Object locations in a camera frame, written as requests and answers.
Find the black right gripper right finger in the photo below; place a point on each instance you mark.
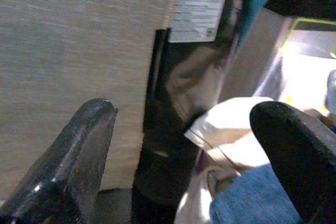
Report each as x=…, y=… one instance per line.
x=302, y=155

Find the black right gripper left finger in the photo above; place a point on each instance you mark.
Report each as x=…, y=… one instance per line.
x=68, y=155

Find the white garment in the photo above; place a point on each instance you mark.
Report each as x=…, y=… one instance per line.
x=220, y=176

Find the black top-load washing machine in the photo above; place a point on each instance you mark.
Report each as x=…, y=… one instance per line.
x=162, y=171

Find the blue denim jeans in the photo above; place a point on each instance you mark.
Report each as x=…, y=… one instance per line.
x=249, y=203

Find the white laundry bag green print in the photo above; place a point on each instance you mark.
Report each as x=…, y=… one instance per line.
x=225, y=127

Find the beige towel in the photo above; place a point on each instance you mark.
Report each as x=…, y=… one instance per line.
x=65, y=37

